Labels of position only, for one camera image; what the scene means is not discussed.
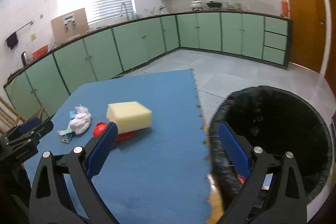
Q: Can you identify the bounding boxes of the orange thermos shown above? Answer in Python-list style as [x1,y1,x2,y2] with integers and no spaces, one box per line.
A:
[281,0,290,18]

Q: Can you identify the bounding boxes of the chrome kitchen faucet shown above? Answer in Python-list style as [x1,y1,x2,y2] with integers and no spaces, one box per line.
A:
[120,2,133,20]

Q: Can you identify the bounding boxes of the white cooking pot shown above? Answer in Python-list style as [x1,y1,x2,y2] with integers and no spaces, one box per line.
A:
[190,0,203,11]

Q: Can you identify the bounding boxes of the black wok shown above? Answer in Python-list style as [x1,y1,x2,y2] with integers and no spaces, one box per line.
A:
[207,0,223,10]

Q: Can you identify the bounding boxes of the red plastic bag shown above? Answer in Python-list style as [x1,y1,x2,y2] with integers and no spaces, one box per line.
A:
[92,122,137,143]

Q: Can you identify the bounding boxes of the red plastic basin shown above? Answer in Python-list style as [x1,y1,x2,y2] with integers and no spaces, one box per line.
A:
[32,45,49,60]

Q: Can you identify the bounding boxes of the light blue snack wrapper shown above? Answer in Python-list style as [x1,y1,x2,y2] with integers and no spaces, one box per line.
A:
[59,110,77,144]

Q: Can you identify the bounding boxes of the yellow foam sponge block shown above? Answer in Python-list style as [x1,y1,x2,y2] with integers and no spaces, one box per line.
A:
[106,101,152,134]

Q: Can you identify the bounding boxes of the green lower kitchen cabinets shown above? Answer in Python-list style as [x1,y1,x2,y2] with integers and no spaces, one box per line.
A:
[4,11,293,118]

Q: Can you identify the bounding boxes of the wall towel rail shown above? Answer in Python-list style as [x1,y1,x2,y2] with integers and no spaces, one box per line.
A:
[14,20,34,33]

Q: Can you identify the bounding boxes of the cardboard box with scale picture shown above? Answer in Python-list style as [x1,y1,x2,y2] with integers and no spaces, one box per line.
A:
[51,9,89,46]

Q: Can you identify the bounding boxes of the black lined trash bin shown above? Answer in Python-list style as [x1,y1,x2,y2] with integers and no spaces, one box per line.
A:
[209,86,333,209]

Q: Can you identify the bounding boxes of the white tissue wad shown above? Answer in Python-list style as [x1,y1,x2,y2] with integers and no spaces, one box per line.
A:
[58,105,92,136]

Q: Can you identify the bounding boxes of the steel electric kettle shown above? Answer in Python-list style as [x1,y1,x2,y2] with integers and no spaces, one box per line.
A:
[21,52,30,67]

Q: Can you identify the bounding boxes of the dark cloth on rail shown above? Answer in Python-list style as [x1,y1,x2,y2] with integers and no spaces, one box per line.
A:
[6,32,18,50]

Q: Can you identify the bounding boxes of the wooden chair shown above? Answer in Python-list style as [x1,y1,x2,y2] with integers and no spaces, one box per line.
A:
[1,97,45,135]

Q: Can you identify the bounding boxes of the brown wooden door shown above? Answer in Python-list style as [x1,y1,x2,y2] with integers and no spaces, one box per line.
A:
[289,0,326,73]

